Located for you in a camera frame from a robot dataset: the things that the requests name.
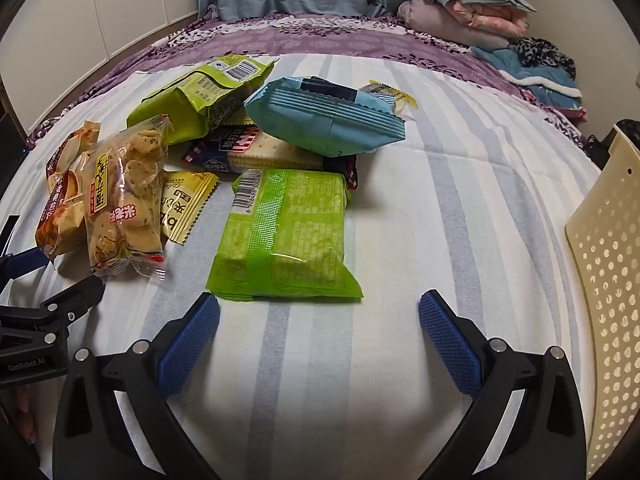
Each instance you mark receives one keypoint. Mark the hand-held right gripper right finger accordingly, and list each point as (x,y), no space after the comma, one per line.
(450,345)

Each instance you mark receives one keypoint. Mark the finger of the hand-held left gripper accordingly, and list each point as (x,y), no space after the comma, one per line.
(75,300)
(27,262)

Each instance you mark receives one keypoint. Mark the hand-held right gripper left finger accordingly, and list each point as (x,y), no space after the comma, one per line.
(190,345)

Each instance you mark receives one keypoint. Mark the brown pastry packet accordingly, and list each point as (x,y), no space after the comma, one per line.
(57,210)

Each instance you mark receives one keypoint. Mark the clear cookie packet yellow label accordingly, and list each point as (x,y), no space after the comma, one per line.
(125,200)

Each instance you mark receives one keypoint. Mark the small golden yellow snack packet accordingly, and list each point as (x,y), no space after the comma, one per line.
(185,205)

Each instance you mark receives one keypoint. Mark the bright green snack packet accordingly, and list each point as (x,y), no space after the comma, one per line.
(285,240)

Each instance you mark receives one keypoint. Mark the cream perforated plastic basket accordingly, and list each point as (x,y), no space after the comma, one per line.
(605,260)

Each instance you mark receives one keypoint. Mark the navy cracker packet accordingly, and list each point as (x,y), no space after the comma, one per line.
(270,152)

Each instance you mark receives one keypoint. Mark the olive green snack packet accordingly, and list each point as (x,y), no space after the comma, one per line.
(185,100)

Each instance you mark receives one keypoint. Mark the small clear yellow-edged snack packet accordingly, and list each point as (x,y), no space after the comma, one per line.
(395,97)

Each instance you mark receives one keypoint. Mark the light blue snack packet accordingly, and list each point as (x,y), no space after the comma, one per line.
(320,120)

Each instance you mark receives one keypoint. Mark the person's left hand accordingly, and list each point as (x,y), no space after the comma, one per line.
(22,417)

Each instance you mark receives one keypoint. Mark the striped blanket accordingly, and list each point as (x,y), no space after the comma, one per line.
(450,210)

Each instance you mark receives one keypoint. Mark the white wardrobe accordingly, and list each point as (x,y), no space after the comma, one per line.
(100,10)

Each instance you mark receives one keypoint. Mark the blue fleece blanket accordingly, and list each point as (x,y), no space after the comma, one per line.
(540,85)

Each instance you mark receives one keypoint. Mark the leopard print cloth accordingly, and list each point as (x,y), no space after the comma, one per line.
(542,55)

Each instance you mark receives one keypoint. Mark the mauve folded quilt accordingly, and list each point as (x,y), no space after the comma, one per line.
(435,22)

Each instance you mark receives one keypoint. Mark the pink floral folded quilt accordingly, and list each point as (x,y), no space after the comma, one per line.
(490,20)

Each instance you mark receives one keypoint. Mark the purple floral bedsheet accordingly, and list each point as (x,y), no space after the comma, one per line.
(325,40)

